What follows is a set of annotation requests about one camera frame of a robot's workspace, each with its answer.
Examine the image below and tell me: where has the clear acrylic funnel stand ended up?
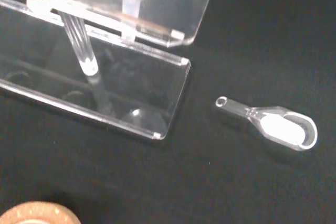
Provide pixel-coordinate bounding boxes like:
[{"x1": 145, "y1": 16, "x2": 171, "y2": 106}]
[{"x1": 0, "y1": 0, "x2": 220, "y2": 141}]

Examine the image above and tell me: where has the glass weighing funnel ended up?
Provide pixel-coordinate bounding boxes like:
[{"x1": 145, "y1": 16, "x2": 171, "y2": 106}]
[{"x1": 215, "y1": 95, "x2": 319, "y2": 152}]

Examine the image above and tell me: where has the black bench cloth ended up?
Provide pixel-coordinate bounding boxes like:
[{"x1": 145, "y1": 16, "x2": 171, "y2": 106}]
[{"x1": 0, "y1": 0, "x2": 336, "y2": 224}]

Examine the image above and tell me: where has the brown cork ring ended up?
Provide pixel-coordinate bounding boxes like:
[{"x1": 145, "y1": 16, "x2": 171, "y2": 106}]
[{"x1": 0, "y1": 200, "x2": 82, "y2": 224}]

